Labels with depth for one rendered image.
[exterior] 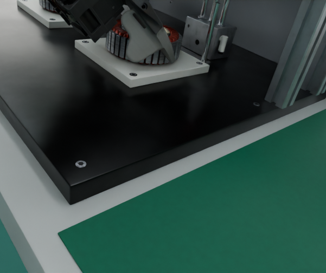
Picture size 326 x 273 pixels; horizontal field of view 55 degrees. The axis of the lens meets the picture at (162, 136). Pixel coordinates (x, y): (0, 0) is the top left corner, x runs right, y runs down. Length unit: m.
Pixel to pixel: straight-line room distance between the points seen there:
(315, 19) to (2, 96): 0.36
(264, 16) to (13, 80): 0.45
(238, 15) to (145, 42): 0.31
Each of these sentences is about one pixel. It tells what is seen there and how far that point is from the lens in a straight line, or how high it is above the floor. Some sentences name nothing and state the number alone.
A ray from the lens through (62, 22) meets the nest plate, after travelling 0.61.
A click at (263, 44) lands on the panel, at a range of 0.66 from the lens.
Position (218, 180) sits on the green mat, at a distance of 0.32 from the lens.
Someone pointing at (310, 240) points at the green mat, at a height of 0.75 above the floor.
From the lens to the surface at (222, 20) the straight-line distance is 0.57.
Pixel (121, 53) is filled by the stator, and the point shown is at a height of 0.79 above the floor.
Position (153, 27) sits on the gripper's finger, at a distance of 0.42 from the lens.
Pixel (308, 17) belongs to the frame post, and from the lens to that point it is 0.44.
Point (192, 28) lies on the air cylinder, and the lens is 0.59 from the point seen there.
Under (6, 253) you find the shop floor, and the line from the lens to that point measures 1.19.
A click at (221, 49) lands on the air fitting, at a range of 0.56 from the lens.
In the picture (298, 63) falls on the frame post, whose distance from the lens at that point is 0.44.
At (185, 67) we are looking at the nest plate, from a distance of 0.47.
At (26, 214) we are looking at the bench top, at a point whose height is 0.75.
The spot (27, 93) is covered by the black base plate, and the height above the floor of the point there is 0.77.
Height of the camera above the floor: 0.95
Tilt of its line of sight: 33 degrees down
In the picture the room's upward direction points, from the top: 11 degrees clockwise
